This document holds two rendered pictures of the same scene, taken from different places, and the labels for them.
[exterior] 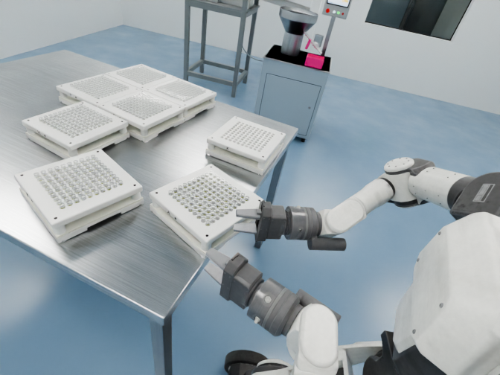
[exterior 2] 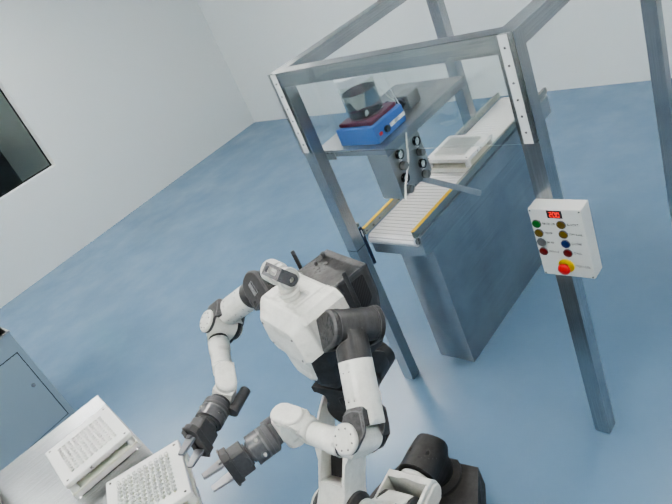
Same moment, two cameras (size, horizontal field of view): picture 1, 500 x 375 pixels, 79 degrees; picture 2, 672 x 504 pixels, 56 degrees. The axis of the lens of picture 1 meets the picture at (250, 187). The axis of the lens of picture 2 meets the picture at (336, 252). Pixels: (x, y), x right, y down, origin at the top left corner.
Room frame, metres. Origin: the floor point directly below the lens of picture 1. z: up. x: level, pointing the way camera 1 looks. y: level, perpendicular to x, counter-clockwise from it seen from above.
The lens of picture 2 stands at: (-0.89, 0.58, 2.15)
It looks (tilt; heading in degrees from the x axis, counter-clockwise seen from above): 28 degrees down; 314
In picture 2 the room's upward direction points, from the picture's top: 25 degrees counter-clockwise
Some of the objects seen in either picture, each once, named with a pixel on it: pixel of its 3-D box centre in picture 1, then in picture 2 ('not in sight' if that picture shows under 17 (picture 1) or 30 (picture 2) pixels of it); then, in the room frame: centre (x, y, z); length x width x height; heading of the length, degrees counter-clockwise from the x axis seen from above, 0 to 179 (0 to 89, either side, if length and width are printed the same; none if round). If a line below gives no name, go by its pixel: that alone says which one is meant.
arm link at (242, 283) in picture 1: (251, 292); (246, 455); (0.36, -0.05, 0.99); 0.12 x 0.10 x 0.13; 62
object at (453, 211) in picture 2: not in sight; (467, 167); (0.52, -1.94, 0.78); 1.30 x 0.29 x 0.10; 83
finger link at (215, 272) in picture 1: (217, 274); (223, 483); (0.40, 0.03, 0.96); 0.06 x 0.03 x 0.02; 62
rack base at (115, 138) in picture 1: (79, 135); not in sight; (0.93, 0.66, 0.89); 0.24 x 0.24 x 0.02; 68
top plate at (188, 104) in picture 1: (181, 93); not in sight; (1.37, 0.41, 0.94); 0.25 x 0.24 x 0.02; 158
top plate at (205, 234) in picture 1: (209, 199); (148, 489); (0.66, 0.11, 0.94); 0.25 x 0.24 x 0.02; 146
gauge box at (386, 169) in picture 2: not in sight; (400, 163); (0.47, -1.35, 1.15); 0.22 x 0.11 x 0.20; 83
